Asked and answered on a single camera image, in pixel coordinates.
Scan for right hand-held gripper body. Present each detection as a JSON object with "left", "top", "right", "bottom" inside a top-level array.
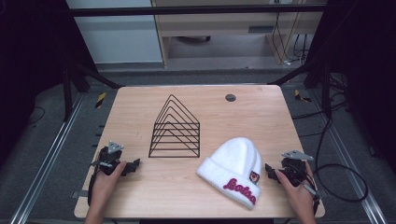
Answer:
[{"left": 278, "top": 149, "right": 316, "bottom": 189}]

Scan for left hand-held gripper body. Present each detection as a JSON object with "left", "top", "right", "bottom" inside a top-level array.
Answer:
[{"left": 91, "top": 140, "right": 126, "bottom": 177}]

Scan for white knitted hat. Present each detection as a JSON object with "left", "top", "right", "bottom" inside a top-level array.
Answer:
[{"left": 196, "top": 136, "right": 263, "bottom": 210}]

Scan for black wire rack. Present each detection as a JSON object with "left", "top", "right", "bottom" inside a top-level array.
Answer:
[{"left": 148, "top": 93, "right": 201, "bottom": 159}]

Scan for person's right hand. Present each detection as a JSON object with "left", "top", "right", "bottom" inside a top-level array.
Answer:
[{"left": 274, "top": 161, "right": 317, "bottom": 217}]

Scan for person's left hand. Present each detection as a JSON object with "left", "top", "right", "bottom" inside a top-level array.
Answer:
[{"left": 89, "top": 160, "right": 128, "bottom": 210}]

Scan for black metal stand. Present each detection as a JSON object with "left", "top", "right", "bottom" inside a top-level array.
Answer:
[
  {"left": 267, "top": 59, "right": 333, "bottom": 119},
  {"left": 61, "top": 60, "right": 125, "bottom": 123}
]

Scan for white cabinet panel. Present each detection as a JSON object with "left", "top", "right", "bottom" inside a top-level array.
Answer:
[{"left": 65, "top": 0, "right": 164, "bottom": 65}]

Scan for black curtain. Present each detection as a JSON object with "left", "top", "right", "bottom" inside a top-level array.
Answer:
[
  {"left": 306, "top": 0, "right": 396, "bottom": 175},
  {"left": 0, "top": 0, "right": 98, "bottom": 166}
]

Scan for light wooden desk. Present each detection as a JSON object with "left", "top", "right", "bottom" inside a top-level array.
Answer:
[{"left": 150, "top": 0, "right": 329, "bottom": 68}]

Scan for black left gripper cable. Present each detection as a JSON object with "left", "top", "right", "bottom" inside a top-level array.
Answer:
[{"left": 87, "top": 169, "right": 98, "bottom": 207}]

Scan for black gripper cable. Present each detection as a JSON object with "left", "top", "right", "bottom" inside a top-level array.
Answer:
[
  {"left": 303, "top": 183, "right": 322, "bottom": 217},
  {"left": 87, "top": 169, "right": 98, "bottom": 207}
]

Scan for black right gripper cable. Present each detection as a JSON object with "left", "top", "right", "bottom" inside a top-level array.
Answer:
[{"left": 303, "top": 183, "right": 322, "bottom": 217}]

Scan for looped black floor cable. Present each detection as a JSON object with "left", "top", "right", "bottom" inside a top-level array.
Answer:
[{"left": 291, "top": 102, "right": 369, "bottom": 203}]

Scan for grey table bracket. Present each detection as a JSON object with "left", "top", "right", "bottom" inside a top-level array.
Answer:
[{"left": 70, "top": 189, "right": 90, "bottom": 200}]

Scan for silver floor rail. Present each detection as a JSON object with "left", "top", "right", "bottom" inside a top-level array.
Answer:
[
  {"left": 306, "top": 89, "right": 389, "bottom": 224},
  {"left": 9, "top": 92, "right": 86, "bottom": 224}
]

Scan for thin black floor cable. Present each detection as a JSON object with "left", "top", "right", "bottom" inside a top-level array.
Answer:
[{"left": 28, "top": 105, "right": 47, "bottom": 126}]

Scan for hanging desk cables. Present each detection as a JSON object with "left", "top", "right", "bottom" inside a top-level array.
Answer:
[{"left": 271, "top": 0, "right": 310, "bottom": 67}]

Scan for black horizontal frame bar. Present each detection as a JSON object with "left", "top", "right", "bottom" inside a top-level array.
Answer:
[{"left": 66, "top": 4, "right": 329, "bottom": 18}]

